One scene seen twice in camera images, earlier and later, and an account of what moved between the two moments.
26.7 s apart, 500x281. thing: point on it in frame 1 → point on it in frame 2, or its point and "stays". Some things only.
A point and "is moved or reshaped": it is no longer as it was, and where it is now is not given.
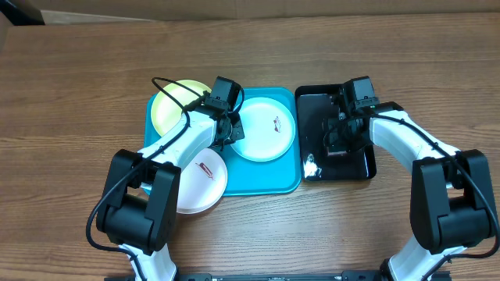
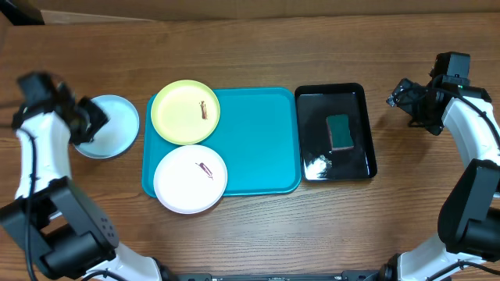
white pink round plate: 202,182 stays
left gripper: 237,130 → 101,119
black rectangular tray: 312,101 stays
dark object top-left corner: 21,12 stays
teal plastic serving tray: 245,176 stays
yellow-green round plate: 165,112 stays
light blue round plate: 269,129 → 118,134
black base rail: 347,275 stays
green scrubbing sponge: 340,153 is moved or reshaped
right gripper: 337,142 → 408,101
